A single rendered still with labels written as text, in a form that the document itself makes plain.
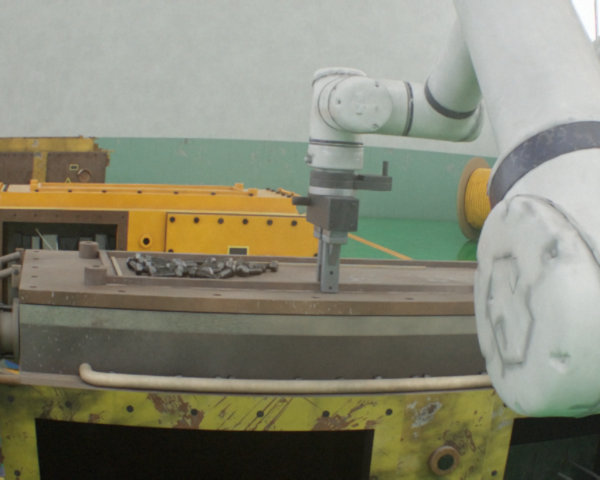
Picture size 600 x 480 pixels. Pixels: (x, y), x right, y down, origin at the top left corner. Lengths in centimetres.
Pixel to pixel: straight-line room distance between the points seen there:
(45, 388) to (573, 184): 100
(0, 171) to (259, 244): 601
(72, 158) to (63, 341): 846
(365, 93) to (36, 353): 64
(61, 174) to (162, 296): 846
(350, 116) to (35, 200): 289
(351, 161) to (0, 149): 858
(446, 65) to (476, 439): 62
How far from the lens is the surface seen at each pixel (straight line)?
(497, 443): 171
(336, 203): 161
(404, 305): 165
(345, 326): 163
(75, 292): 155
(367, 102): 150
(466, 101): 150
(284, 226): 430
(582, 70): 79
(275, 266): 186
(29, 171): 999
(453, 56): 143
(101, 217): 420
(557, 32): 82
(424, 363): 169
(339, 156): 163
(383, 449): 162
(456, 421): 166
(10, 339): 168
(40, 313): 156
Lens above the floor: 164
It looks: 7 degrees down
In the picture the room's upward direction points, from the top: 4 degrees clockwise
